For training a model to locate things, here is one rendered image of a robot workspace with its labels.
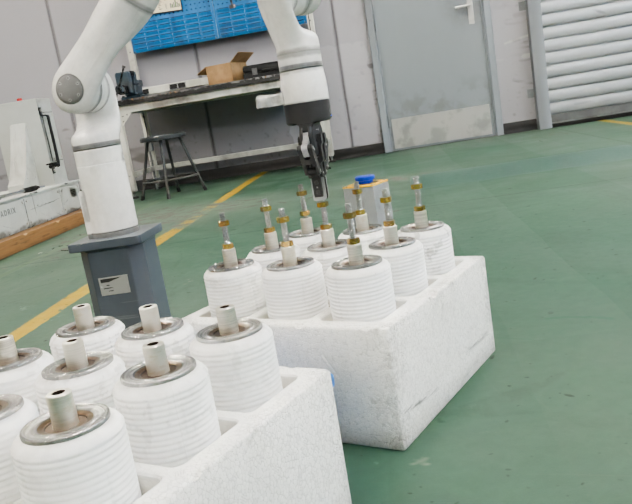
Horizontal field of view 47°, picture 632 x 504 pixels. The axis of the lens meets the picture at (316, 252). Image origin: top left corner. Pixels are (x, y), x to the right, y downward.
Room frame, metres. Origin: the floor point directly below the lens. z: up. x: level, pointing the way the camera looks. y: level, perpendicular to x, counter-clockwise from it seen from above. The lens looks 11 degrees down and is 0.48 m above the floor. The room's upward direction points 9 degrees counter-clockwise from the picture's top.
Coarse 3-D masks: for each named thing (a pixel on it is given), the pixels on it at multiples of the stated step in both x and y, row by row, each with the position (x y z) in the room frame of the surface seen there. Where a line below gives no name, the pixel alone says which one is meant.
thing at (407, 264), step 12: (372, 252) 1.11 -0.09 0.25; (384, 252) 1.10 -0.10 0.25; (396, 252) 1.09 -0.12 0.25; (408, 252) 1.09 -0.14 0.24; (420, 252) 1.11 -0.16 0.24; (396, 264) 1.09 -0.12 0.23; (408, 264) 1.09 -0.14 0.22; (420, 264) 1.11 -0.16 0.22; (396, 276) 1.09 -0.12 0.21; (408, 276) 1.09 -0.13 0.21; (420, 276) 1.10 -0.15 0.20; (396, 288) 1.09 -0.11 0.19; (408, 288) 1.09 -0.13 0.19; (420, 288) 1.10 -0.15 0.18
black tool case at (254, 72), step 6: (246, 66) 5.79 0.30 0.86; (252, 66) 5.78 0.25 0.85; (258, 66) 5.78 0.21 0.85; (264, 66) 5.78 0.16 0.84; (270, 66) 5.78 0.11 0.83; (276, 66) 5.79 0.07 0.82; (246, 72) 5.79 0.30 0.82; (252, 72) 5.77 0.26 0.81; (258, 72) 5.78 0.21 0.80; (264, 72) 5.78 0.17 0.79; (270, 72) 5.78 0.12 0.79; (276, 72) 5.78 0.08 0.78; (246, 78) 5.78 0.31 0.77
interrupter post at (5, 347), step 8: (0, 336) 0.83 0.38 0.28; (8, 336) 0.82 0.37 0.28; (0, 344) 0.81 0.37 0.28; (8, 344) 0.81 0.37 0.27; (0, 352) 0.81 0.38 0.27; (8, 352) 0.81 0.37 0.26; (16, 352) 0.82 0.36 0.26; (0, 360) 0.81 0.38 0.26; (8, 360) 0.81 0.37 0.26; (16, 360) 0.82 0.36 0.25
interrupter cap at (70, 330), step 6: (96, 318) 0.95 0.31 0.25; (102, 318) 0.95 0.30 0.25; (108, 318) 0.94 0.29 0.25; (114, 318) 0.93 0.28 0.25; (72, 324) 0.94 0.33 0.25; (96, 324) 0.93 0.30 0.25; (102, 324) 0.91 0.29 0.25; (108, 324) 0.91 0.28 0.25; (60, 330) 0.92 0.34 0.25; (66, 330) 0.91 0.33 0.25; (72, 330) 0.92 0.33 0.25; (84, 330) 0.90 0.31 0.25; (90, 330) 0.89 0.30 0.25; (96, 330) 0.89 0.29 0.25; (60, 336) 0.89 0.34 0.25; (66, 336) 0.89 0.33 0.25; (72, 336) 0.88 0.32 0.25; (78, 336) 0.88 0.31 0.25
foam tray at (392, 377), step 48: (432, 288) 1.09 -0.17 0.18; (480, 288) 1.22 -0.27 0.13; (288, 336) 1.02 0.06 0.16; (336, 336) 0.98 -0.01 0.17; (384, 336) 0.94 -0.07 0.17; (432, 336) 1.04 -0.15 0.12; (480, 336) 1.20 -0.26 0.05; (336, 384) 0.99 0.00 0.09; (384, 384) 0.94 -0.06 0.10; (432, 384) 1.03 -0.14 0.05; (384, 432) 0.95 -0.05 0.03
